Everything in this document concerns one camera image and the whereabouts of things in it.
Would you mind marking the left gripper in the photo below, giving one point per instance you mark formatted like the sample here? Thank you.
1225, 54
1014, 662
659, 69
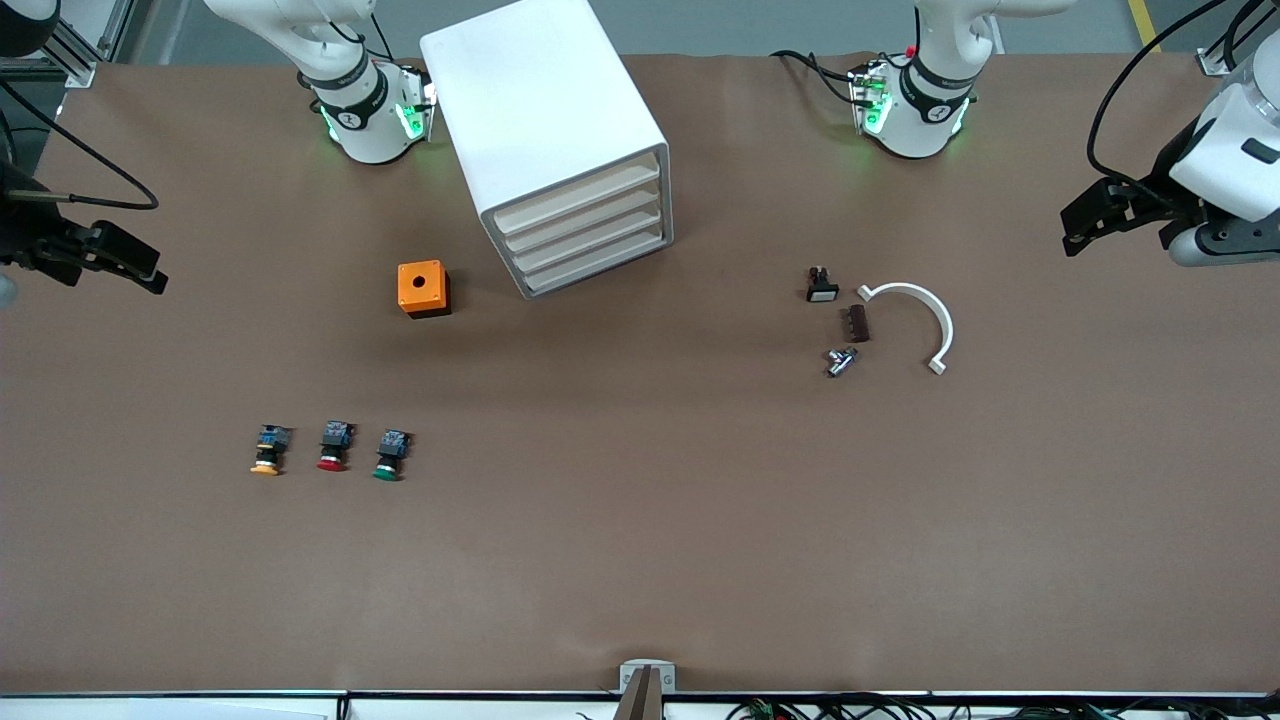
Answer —
1150, 199

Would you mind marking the green mushroom push button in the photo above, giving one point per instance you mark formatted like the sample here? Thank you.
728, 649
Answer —
390, 458

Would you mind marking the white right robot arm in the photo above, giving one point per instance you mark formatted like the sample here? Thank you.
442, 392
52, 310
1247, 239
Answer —
365, 130

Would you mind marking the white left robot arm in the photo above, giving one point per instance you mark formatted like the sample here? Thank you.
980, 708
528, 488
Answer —
915, 110

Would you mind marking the yellow mushroom push button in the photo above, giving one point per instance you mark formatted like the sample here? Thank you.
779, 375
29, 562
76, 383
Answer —
268, 455

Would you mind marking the red mushroom push button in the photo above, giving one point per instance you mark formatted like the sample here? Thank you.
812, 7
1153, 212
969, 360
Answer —
334, 450

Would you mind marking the white curved plastic piece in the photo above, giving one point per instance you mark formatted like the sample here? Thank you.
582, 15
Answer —
945, 320

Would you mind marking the brown terminal block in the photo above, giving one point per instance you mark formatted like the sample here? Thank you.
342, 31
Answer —
856, 323

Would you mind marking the small metal part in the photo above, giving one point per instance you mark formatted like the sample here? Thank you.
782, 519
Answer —
840, 362

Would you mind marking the brown table mat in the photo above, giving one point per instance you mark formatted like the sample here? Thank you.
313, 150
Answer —
640, 550

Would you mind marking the aluminium frame post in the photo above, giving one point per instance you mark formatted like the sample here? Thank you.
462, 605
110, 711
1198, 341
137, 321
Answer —
95, 45
1235, 45

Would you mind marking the orange button enclosure box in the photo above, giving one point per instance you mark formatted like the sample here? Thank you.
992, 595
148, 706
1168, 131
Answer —
421, 284

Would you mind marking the small black white-faced switch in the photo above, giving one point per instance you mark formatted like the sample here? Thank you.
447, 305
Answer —
822, 288

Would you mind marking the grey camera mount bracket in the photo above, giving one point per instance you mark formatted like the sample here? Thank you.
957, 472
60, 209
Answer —
648, 685

